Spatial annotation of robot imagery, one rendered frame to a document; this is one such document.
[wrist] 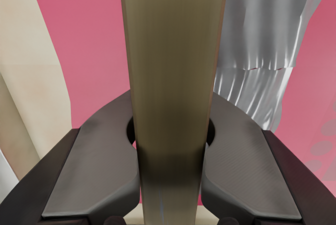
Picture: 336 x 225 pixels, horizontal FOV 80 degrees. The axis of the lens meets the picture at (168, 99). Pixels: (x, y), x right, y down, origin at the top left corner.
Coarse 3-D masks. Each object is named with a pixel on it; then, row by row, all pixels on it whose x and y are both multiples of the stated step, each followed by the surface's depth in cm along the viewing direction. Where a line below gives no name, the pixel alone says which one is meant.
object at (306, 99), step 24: (72, 72) 18; (96, 72) 18; (120, 72) 18; (312, 72) 18; (72, 96) 19; (96, 96) 19; (288, 96) 19; (312, 96) 19; (72, 120) 20; (288, 120) 20; (312, 120) 20; (288, 144) 22
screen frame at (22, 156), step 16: (0, 80) 18; (0, 96) 18; (0, 112) 18; (16, 112) 20; (0, 128) 18; (16, 128) 20; (0, 144) 18; (16, 144) 20; (32, 144) 22; (0, 160) 18; (16, 160) 20; (32, 160) 22; (0, 176) 20; (16, 176) 20; (0, 192) 21; (128, 224) 30; (208, 224) 30
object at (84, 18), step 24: (48, 0) 15; (72, 0) 15; (96, 0) 15; (120, 0) 15; (48, 24) 16; (72, 24) 16; (96, 24) 16; (120, 24) 16; (312, 24) 16; (72, 48) 17; (96, 48) 17; (120, 48) 17; (312, 48) 16
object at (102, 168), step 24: (120, 96) 11; (96, 120) 9; (120, 120) 9; (96, 144) 8; (120, 144) 8; (72, 168) 7; (96, 168) 7; (120, 168) 7; (72, 192) 6; (96, 192) 6; (120, 192) 6; (48, 216) 6; (72, 216) 6; (96, 216) 6
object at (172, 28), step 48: (144, 0) 5; (192, 0) 5; (144, 48) 6; (192, 48) 6; (144, 96) 7; (192, 96) 7; (144, 144) 8; (192, 144) 8; (144, 192) 10; (192, 192) 10
